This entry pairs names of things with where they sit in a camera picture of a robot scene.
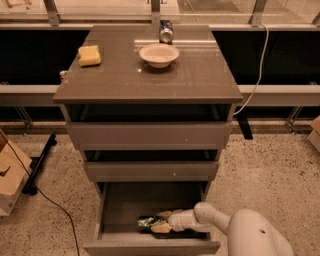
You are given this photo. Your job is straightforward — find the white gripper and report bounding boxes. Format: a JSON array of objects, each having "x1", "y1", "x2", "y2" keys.
[{"x1": 151, "y1": 209, "x2": 214, "y2": 233}]

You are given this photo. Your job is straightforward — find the green can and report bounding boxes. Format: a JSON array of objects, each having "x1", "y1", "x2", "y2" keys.
[{"x1": 137, "y1": 216, "x2": 163, "y2": 232}]

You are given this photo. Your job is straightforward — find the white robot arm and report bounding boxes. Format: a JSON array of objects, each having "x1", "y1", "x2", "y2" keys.
[{"x1": 150, "y1": 202, "x2": 294, "y2": 256}]

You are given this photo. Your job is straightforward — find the grey bottom drawer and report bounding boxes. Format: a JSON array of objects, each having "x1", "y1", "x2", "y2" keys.
[{"x1": 84, "y1": 182, "x2": 220, "y2": 256}]

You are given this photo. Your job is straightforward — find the grey drawer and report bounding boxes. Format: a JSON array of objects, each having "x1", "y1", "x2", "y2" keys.
[
  {"x1": 84, "y1": 182, "x2": 220, "y2": 256},
  {"x1": 84, "y1": 161, "x2": 219, "y2": 182},
  {"x1": 66, "y1": 122, "x2": 231, "y2": 150}
]

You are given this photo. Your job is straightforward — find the grey middle drawer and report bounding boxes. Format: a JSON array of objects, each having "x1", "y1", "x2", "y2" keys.
[{"x1": 84, "y1": 161, "x2": 219, "y2": 182}]

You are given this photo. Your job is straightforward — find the grey top drawer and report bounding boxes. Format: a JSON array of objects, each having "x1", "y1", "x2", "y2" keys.
[{"x1": 66, "y1": 122, "x2": 231, "y2": 150}]

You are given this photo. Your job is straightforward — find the grey drawer cabinet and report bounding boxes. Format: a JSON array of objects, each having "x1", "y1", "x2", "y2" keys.
[{"x1": 52, "y1": 24, "x2": 244, "y2": 201}]

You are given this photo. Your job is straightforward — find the red can behind cabinet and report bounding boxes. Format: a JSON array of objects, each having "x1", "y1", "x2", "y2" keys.
[{"x1": 59, "y1": 70, "x2": 68, "y2": 82}]

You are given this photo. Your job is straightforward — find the blue silver soda can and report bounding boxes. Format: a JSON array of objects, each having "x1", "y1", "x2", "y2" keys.
[{"x1": 159, "y1": 20, "x2": 174, "y2": 44}]

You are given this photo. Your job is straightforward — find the black stand leg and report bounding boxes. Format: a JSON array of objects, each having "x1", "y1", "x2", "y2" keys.
[{"x1": 22, "y1": 134, "x2": 57, "y2": 195}]

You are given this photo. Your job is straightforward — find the cardboard box left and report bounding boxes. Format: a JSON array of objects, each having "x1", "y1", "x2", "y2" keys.
[{"x1": 0, "y1": 129, "x2": 32, "y2": 216}]

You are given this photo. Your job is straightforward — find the cardboard box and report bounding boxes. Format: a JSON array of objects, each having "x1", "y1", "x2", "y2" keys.
[
  {"x1": 308, "y1": 115, "x2": 320, "y2": 152},
  {"x1": 0, "y1": 129, "x2": 32, "y2": 216}
]

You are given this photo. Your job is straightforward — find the white bowl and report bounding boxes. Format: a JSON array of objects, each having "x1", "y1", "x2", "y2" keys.
[{"x1": 139, "y1": 43, "x2": 179, "y2": 68}]

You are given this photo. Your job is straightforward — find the cardboard box right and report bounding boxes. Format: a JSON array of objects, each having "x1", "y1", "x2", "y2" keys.
[{"x1": 308, "y1": 115, "x2": 320, "y2": 152}]

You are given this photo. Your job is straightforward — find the yellow sponge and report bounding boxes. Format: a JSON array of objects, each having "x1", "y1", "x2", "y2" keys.
[{"x1": 78, "y1": 45, "x2": 101, "y2": 67}]

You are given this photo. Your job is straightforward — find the black bracket behind cabinet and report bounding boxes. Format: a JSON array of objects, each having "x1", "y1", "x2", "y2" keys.
[{"x1": 236, "y1": 110, "x2": 253, "y2": 140}]

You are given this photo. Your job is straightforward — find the black cable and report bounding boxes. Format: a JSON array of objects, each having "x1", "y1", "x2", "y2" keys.
[{"x1": 0, "y1": 132, "x2": 81, "y2": 256}]

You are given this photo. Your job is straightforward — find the white cable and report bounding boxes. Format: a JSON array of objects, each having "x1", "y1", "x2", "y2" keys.
[{"x1": 233, "y1": 23, "x2": 270, "y2": 117}]

